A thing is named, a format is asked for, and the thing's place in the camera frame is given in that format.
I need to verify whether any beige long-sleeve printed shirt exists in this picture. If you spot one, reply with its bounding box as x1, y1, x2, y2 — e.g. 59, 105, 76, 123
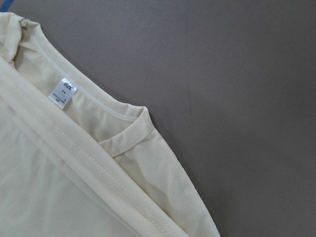
0, 12, 219, 237

